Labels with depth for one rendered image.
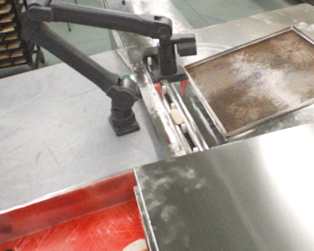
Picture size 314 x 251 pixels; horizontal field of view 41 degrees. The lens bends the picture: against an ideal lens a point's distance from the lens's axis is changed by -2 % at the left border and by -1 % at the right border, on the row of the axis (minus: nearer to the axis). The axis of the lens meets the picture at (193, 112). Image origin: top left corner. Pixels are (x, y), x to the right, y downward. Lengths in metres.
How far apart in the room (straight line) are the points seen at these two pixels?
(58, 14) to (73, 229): 0.62
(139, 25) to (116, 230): 0.61
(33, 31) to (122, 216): 0.61
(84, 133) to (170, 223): 1.08
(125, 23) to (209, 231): 0.94
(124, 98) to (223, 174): 0.91
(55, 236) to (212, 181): 0.73
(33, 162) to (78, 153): 0.15
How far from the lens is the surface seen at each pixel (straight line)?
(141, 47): 1.85
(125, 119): 1.46
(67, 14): 1.33
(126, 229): 1.13
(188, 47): 1.34
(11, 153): 1.54
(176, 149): 1.29
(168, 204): 0.49
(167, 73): 1.37
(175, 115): 1.45
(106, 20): 1.32
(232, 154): 0.55
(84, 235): 1.15
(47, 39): 1.37
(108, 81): 1.40
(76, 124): 1.59
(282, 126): 1.28
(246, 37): 2.11
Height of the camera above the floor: 1.65
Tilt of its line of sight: 33 degrees down
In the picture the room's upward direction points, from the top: 5 degrees counter-clockwise
